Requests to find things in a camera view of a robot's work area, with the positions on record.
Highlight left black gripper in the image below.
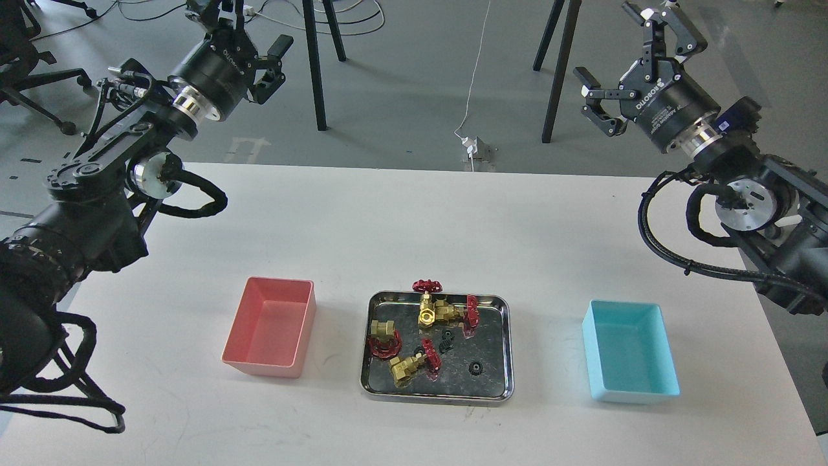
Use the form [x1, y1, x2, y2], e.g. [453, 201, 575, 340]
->
[169, 1, 294, 121]

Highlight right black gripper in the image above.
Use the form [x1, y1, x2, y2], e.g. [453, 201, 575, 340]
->
[573, 1, 721, 155]

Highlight brass valve red handle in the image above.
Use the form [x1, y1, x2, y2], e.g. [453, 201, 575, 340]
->
[411, 280, 442, 329]
[367, 320, 402, 360]
[434, 294, 480, 329]
[388, 337, 442, 388]

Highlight black gear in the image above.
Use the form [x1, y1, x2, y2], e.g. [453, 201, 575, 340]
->
[468, 361, 484, 377]
[438, 329, 455, 354]

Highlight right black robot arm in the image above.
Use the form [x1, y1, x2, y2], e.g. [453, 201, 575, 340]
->
[574, 2, 827, 315]

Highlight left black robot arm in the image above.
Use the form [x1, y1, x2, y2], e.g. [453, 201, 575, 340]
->
[1, 1, 293, 434]

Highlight blue plastic box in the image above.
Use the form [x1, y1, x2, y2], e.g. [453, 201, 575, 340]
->
[582, 299, 681, 405]

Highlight pink plastic box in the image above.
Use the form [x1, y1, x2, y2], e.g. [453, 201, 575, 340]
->
[221, 276, 316, 379]

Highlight black stand left legs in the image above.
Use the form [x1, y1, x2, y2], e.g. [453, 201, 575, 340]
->
[301, 0, 347, 132]

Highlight black stand legs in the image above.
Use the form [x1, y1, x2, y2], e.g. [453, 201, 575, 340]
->
[532, 1, 582, 144]
[301, 0, 347, 132]

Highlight black stand right legs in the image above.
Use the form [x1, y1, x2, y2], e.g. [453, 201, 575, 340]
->
[532, 1, 582, 144]

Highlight white power adapter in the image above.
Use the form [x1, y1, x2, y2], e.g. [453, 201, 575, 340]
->
[461, 137, 480, 160]

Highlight black office chair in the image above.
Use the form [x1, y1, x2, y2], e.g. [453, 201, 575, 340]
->
[1, 1, 92, 135]

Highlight stainless steel tray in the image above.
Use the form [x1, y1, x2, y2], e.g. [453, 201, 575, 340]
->
[360, 285, 514, 405]

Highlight black cables on floor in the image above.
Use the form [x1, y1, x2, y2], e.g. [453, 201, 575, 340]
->
[29, 0, 386, 41]

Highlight white cable on floor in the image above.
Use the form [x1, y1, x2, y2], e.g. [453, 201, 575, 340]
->
[453, 0, 494, 173]

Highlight brass valve upright red handle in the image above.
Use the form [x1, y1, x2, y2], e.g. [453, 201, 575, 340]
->
[411, 280, 442, 329]

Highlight brass valve bottom red handle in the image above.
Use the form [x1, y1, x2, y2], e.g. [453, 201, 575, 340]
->
[388, 337, 442, 388]

